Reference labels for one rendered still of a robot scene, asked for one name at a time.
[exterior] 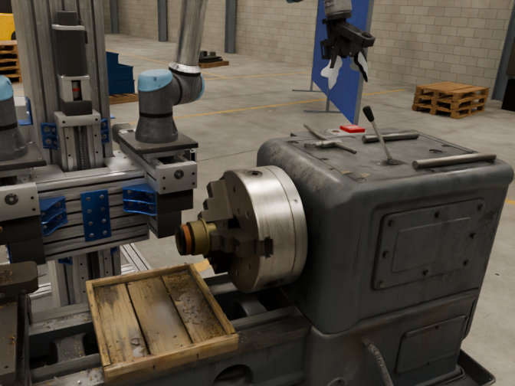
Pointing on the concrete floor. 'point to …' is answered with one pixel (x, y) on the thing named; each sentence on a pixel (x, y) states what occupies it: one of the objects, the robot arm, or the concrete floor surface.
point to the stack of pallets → (10, 61)
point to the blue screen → (352, 106)
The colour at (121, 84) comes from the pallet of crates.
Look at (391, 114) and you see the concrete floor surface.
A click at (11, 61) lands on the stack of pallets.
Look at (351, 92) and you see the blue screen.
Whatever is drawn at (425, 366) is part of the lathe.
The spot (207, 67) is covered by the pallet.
